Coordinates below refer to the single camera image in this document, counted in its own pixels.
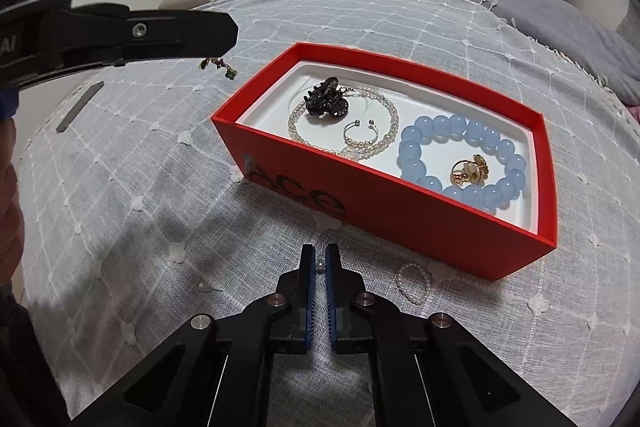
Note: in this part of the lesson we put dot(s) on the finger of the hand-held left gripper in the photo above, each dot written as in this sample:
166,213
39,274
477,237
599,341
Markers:
165,32

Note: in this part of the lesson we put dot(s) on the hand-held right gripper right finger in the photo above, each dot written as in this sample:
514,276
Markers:
330,312

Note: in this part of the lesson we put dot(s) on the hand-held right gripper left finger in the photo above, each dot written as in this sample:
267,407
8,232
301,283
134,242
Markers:
310,307

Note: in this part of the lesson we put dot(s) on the red cardboard box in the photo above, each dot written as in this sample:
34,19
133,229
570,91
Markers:
400,217

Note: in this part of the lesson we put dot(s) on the grey flat strip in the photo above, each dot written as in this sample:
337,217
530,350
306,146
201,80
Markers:
80,107

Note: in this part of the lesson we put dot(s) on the white grid blanket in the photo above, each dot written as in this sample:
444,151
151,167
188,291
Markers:
150,182

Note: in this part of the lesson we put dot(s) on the pink pillow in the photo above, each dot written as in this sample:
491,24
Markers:
635,114

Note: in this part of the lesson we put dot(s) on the grey quilt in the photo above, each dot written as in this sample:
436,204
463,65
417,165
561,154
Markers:
550,22

